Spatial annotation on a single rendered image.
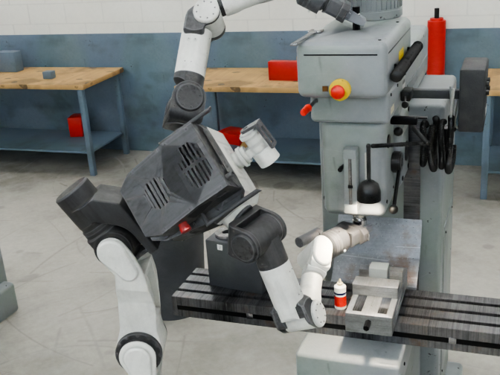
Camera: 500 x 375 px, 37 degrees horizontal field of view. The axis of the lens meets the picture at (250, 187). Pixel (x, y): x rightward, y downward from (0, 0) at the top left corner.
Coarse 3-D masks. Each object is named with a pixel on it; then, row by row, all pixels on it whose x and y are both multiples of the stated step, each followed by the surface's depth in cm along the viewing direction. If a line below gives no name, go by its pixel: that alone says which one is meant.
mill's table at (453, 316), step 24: (192, 288) 272; (216, 288) 271; (192, 312) 267; (216, 312) 263; (240, 312) 260; (264, 312) 257; (336, 312) 249; (408, 312) 246; (432, 312) 245; (456, 312) 244; (480, 312) 243; (360, 336) 247; (384, 336) 244; (408, 336) 241; (432, 336) 238; (456, 336) 235; (480, 336) 232
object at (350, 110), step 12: (396, 84) 225; (396, 96) 226; (312, 108) 223; (324, 108) 221; (336, 108) 220; (348, 108) 219; (360, 108) 218; (372, 108) 217; (384, 108) 215; (396, 108) 227; (312, 120) 225; (324, 120) 223; (336, 120) 222; (348, 120) 220; (360, 120) 219; (372, 120) 218; (384, 120) 217
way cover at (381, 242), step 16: (368, 224) 283; (400, 224) 279; (416, 224) 277; (384, 240) 280; (400, 240) 278; (416, 240) 276; (352, 256) 283; (368, 256) 281; (384, 256) 279; (400, 256) 277; (416, 256) 276; (352, 272) 280; (416, 272) 273; (416, 288) 271
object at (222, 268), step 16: (208, 240) 266; (224, 240) 265; (208, 256) 269; (224, 256) 265; (208, 272) 271; (224, 272) 268; (240, 272) 265; (256, 272) 261; (240, 288) 267; (256, 288) 264
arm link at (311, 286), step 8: (304, 280) 220; (312, 280) 220; (320, 280) 221; (304, 288) 218; (312, 288) 218; (320, 288) 220; (312, 296) 215; (320, 296) 218; (296, 320) 208; (304, 320) 207; (288, 328) 210; (296, 328) 210; (304, 328) 209; (312, 328) 209
